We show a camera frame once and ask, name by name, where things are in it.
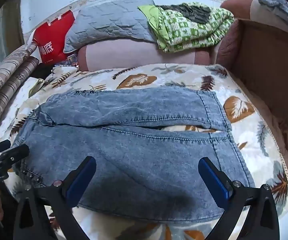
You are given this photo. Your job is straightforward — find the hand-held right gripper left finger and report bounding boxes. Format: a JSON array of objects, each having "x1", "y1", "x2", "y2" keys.
[{"x1": 13, "y1": 156, "x2": 97, "y2": 240}]

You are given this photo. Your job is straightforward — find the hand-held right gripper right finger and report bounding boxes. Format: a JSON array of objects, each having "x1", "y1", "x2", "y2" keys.
[{"x1": 198, "y1": 157, "x2": 280, "y2": 240}]

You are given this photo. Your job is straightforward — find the blue denim pants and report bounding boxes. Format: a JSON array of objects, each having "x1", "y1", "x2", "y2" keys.
[{"x1": 11, "y1": 88, "x2": 256, "y2": 224}]

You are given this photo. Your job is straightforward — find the brown striped rolled fabric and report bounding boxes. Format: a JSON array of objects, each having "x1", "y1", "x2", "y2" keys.
[{"x1": 0, "y1": 56, "x2": 40, "y2": 147}]

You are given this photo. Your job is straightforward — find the leaf print blanket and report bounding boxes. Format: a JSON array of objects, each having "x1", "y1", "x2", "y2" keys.
[{"x1": 0, "y1": 64, "x2": 288, "y2": 240}]

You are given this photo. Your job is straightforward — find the beige floral rolled fabric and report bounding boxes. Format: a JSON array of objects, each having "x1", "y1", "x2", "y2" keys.
[{"x1": 0, "y1": 41, "x2": 38, "y2": 108}]

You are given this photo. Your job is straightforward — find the colourful printed packet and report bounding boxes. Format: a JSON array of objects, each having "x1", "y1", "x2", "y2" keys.
[{"x1": 54, "y1": 54, "x2": 80, "y2": 68}]

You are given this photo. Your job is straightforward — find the cardboard box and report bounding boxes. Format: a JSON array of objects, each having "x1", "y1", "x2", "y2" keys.
[{"x1": 230, "y1": 17, "x2": 288, "y2": 135}]

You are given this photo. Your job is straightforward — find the brown sofa armrest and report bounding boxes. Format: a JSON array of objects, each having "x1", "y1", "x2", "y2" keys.
[{"x1": 214, "y1": 0, "x2": 262, "y2": 64}]

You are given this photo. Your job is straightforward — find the pink sofa cushion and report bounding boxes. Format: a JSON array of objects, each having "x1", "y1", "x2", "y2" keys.
[{"x1": 78, "y1": 39, "x2": 211, "y2": 72}]

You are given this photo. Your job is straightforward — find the green patterned quilt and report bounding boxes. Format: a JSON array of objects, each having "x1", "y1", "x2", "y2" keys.
[{"x1": 137, "y1": 2, "x2": 235, "y2": 53}]

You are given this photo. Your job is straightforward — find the grey quilted pillow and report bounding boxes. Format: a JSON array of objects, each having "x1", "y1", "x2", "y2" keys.
[{"x1": 63, "y1": 0, "x2": 159, "y2": 54}]

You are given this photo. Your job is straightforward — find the grey crumpled cloth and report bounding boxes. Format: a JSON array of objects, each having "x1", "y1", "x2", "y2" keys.
[{"x1": 258, "y1": 0, "x2": 288, "y2": 27}]

